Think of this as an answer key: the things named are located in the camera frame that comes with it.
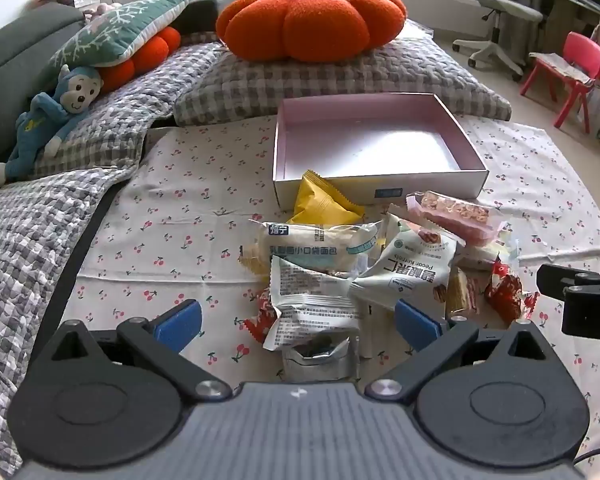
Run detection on pink plush toy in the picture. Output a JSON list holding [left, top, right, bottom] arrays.
[[82, 3, 126, 23]]

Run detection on paper sheets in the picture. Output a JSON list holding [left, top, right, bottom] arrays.
[[529, 51, 596, 86]]

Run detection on clear cracker packet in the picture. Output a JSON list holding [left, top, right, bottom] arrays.
[[445, 266, 481, 317]]

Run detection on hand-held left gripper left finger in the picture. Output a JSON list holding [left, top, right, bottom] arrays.
[[42, 299, 231, 402]]

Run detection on white text-printed snack packet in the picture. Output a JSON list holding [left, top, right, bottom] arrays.
[[262, 255, 368, 351]]

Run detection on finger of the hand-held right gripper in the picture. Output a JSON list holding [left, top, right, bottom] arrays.
[[561, 285, 600, 337], [536, 263, 600, 297]]

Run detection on white pecan packet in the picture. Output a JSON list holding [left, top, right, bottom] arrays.
[[347, 212, 466, 318]]

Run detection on black cable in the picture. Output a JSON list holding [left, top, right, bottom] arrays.
[[572, 446, 600, 467]]

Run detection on white bread packet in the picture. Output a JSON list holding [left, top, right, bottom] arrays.
[[237, 220, 381, 276]]

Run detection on green snowflake pillow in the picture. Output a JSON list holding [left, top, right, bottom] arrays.
[[50, 0, 196, 68]]

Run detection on dark desk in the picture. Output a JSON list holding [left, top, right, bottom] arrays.
[[540, 0, 600, 56]]

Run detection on grey sofa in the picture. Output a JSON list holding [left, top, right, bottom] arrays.
[[0, 0, 238, 201]]

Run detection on large orange pumpkin cushion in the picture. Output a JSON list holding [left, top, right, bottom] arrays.
[[215, 0, 408, 63]]

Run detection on pink nougat bar packet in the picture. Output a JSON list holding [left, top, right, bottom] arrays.
[[406, 190, 511, 248]]

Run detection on blue monkey plush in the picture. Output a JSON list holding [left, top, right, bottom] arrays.
[[0, 64, 106, 186]]

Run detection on large yellow snack packet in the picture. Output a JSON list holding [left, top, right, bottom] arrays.
[[286, 170, 366, 226]]

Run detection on pink cardboard box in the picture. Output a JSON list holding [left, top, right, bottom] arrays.
[[272, 92, 491, 208]]

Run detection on grey checkered pillow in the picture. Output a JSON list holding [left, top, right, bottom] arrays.
[[172, 20, 513, 128]]

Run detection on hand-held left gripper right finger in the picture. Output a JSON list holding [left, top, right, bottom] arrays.
[[366, 299, 556, 402]]

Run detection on pink child chair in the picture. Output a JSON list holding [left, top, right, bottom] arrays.
[[519, 31, 600, 133]]

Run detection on cherry print cloth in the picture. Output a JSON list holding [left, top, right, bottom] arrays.
[[75, 110, 600, 461]]

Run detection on small orange pumpkin cushion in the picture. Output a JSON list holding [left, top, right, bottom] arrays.
[[97, 26, 182, 93]]

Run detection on grey checkered blanket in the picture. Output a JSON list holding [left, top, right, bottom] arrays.
[[0, 40, 226, 461]]

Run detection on silver foil packet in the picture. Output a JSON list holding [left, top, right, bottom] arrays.
[[280, 335, 361, 383]]

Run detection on grey office chair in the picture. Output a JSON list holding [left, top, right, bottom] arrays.
[[450, 0, 546, 81]]

